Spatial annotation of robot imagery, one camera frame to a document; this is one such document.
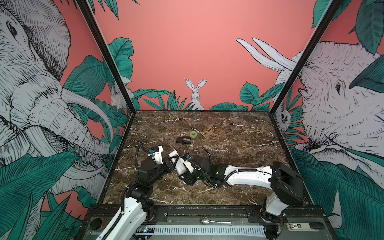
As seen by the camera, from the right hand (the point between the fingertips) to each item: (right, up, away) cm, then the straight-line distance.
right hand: (179, 174), depth 76 cm
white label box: (+57, -22, -8) cm, 62 cm away
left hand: (-1, +10, -1) cm, 10 cm away
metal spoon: (+13, -22, -3) cm, 26 cm away
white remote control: (0, +5, -1) cm, 5 cm away
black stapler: (0, +15, +26) cm, 30 cm away
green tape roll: (+7, +19, +30) cm, 36 cm away
